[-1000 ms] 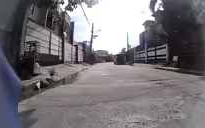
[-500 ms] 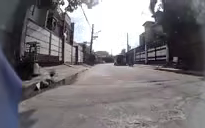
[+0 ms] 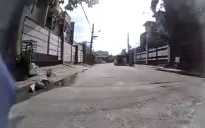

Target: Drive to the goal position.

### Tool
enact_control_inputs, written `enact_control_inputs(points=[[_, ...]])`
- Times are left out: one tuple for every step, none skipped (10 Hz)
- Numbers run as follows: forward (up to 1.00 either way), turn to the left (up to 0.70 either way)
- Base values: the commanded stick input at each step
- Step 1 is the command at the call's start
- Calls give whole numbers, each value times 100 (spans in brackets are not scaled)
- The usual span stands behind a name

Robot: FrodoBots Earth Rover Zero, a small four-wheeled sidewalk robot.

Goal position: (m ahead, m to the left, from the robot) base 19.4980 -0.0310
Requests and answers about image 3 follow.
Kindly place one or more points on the distant low building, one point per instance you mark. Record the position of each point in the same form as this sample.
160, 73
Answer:
101, 54

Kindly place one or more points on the pale van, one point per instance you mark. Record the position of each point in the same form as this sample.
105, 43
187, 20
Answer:
120, 60

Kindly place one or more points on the utility pole with crossarms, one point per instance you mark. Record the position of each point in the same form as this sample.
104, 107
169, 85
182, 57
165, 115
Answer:
91, 38

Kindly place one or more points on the thin utility pole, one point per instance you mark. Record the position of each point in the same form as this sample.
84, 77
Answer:
128, 45

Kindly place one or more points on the grey concrete road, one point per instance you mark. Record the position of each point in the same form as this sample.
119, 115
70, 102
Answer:
123, 95

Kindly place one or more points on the water in gutter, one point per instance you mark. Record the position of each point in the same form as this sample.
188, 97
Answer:
68, 81

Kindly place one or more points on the grey concrete pavement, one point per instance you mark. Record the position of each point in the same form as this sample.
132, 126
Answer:
58, 71

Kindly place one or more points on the pale panelled fence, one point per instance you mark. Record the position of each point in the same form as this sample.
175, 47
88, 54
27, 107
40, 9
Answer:
156, 53

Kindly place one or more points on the dark multi-storey building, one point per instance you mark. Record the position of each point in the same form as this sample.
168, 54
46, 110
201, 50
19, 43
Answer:
151, 33

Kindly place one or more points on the raised concrete pavement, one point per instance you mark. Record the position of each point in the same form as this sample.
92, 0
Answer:
176, 70

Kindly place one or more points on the dark trees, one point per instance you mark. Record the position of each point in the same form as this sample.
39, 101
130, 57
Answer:
186, 30

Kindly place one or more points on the building behind wall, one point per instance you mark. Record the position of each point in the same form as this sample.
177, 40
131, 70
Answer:
53, 20

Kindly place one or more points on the pale panelled boundary wall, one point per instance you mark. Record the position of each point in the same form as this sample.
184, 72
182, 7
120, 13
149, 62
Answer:
40, 38

